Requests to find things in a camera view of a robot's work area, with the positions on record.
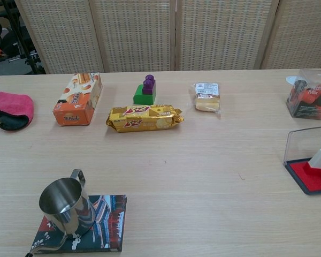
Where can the steel pitcher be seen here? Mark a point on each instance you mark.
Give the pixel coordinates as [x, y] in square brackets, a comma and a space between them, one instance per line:
[67, 208]

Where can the white and red block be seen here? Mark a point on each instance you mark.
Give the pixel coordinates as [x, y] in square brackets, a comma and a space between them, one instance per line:
[319, 160]

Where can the woven folding screen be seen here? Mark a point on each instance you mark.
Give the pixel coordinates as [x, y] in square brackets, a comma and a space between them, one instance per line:
[160, 34]

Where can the black metal stand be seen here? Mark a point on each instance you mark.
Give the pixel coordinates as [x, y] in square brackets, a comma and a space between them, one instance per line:
[24, 40]

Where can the red ink pad case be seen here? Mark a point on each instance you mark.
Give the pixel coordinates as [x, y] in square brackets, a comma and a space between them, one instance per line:
[314, 183]

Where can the purple toy block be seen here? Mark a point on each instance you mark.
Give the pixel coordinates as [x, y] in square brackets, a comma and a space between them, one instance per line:
[149, 84]

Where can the gold cracker packet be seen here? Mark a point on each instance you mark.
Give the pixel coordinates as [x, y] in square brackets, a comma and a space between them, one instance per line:
[141, 119]

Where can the orange biscuit box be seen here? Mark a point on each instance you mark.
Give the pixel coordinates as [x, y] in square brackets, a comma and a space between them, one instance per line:
[76, 101]

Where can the white round disc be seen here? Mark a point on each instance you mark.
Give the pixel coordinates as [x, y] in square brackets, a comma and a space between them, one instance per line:
[291, 79]

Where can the clear box red black contents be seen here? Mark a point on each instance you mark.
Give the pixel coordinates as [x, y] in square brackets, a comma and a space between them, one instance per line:
[309, 101]

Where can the wrapped cake packet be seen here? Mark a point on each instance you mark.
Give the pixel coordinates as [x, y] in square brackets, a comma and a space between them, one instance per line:
[207, 96]

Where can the pink and black cloth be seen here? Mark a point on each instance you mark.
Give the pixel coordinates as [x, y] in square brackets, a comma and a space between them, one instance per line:
[13, 107]

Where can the dark picture book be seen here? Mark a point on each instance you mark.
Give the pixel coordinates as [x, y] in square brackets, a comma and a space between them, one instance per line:
[109, 222]

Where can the green toy block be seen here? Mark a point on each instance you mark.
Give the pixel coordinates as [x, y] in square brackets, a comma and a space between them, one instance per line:
[141, 97]

